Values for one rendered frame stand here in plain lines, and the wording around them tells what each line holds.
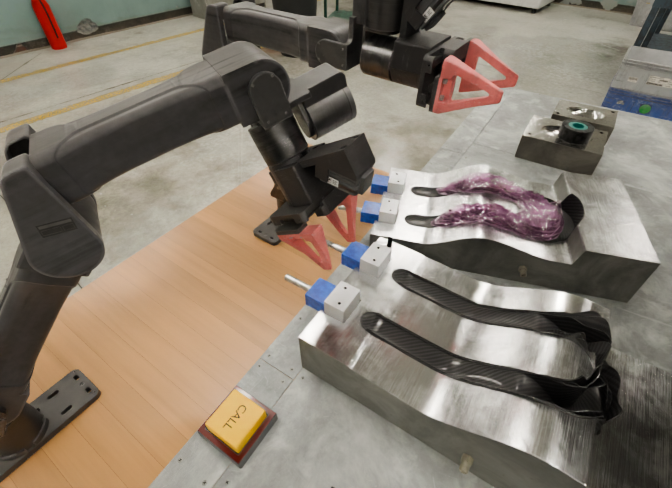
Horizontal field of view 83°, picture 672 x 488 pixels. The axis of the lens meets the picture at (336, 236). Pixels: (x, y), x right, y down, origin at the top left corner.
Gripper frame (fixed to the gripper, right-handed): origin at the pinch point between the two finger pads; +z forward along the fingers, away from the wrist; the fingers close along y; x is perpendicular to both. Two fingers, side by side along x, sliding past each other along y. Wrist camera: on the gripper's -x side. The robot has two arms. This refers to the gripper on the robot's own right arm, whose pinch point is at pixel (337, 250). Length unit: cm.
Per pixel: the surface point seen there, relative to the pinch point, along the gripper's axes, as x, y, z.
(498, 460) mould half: -18.1, -8.7, 25.3
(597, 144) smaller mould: -19, 83, 28
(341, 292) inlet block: 4.0, 0.1, 8.2
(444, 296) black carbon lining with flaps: -5.6, 11.1, 18.2
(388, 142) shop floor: 122, 197, 48
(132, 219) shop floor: 192, 43, 6
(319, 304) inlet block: 7.1, -2.5, 8.7
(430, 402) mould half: -10.1, -6.9, 20.0
